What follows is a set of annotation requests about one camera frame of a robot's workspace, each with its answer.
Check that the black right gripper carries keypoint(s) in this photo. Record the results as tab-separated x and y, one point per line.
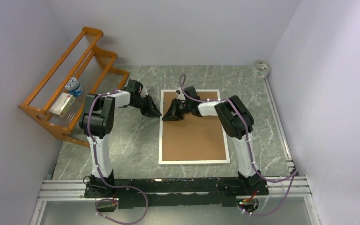
173	114

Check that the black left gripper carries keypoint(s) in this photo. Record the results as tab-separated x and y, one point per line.
154	112

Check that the brown frame backing board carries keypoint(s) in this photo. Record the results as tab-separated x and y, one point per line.
195	139

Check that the white picture frame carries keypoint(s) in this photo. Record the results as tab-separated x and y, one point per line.
161	143

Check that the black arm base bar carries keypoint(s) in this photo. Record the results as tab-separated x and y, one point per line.
131	193

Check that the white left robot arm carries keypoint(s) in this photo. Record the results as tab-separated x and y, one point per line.
97	121

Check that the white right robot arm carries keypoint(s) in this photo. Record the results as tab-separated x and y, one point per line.
235	119

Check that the orange wooden rack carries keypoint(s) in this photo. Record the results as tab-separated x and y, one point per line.
83	60

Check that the blue white round tin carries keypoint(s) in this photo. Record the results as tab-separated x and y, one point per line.
73	87

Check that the white red small box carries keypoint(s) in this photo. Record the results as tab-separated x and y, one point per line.
62	105

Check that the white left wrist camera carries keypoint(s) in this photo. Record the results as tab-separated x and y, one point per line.
144	91

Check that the aluminium rail frame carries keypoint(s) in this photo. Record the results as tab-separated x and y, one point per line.
292	185

